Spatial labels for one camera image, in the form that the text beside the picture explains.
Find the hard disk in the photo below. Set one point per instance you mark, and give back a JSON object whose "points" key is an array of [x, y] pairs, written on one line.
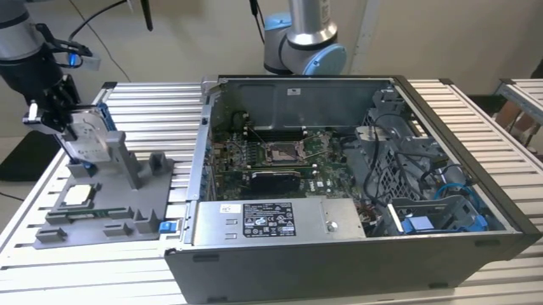
{"points": [[87, 139]]}

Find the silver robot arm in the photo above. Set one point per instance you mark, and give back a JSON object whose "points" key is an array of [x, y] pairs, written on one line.
{"points": [[310, 19]]}

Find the grey disk bay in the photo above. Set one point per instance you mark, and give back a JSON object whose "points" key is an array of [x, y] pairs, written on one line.
{"points": [[450, 206]]}

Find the black upright rod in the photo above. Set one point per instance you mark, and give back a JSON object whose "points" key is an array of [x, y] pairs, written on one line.
{"points": [[147, 16]]}

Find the silver CPU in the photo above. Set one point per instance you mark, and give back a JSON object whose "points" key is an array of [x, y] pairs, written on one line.
{"points": [[77, 194]]}

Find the grey parts rack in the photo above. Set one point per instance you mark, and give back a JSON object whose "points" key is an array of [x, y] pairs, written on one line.
{"points": [[115, 197]]}

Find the green RAM stick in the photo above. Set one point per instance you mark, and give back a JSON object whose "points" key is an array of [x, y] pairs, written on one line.
{"points": [[99, 212]]}

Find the blue case latch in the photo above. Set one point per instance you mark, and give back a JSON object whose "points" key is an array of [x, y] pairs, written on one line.
{"points": [[167, 227]]}

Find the thin metal locking lever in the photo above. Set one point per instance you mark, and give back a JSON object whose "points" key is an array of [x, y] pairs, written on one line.
{"points": [[262, 136]]}

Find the CPU socket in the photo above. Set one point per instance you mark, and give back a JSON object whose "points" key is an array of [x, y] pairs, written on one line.
{"points": [[282, 155]]}

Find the silver power supply box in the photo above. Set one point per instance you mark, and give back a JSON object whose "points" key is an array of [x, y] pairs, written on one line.
{"points": [[212, 228]]}

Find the black graphics card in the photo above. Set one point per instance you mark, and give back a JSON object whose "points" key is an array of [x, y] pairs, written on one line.
{"points": [[275, 182]]}

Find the green motherboard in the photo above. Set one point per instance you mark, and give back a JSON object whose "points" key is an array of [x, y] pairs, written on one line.
{"points": [[339, 178]]}

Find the open grey PC case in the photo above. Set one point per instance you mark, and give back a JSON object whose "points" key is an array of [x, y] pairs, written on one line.
{"points": [[296, 273]]}

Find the grey perforated drive cage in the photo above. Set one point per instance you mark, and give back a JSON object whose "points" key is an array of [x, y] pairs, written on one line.
{"points": [[394, 178]]}

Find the metal slat side table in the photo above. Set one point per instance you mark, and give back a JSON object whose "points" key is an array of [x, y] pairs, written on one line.
{"points": [[530, 95]]}

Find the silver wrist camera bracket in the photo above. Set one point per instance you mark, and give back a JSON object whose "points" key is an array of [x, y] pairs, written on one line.
{"points": [[31, 119]]}

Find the blue plastic bay bracket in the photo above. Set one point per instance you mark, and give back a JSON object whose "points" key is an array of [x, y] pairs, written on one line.
{"points": [[418, 224]]}

